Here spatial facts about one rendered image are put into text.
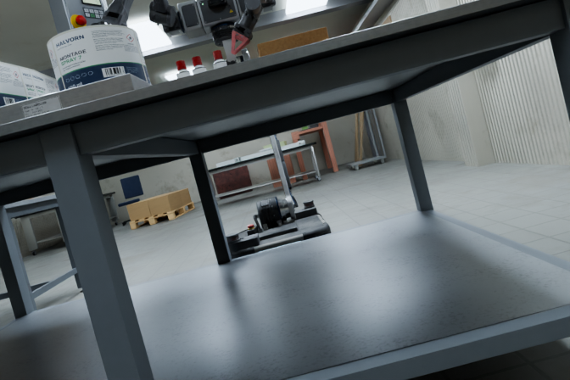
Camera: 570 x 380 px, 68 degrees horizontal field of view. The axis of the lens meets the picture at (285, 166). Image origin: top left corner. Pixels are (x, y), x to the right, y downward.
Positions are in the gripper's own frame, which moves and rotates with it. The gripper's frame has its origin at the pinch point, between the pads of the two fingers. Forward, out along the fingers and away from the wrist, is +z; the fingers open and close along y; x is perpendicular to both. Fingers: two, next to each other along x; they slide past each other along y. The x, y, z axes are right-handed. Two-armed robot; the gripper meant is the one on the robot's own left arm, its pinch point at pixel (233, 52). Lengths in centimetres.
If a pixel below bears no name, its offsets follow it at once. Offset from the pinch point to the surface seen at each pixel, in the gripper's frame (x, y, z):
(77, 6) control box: -61, -3, 11
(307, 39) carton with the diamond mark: 22.1, -17.2, -20.7
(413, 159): 90, -35, 2
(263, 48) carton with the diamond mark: 7.3, -16.7, -9.0
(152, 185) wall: -199, -858, 248
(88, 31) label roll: -17, 69, 20
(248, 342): 45, 59, 71
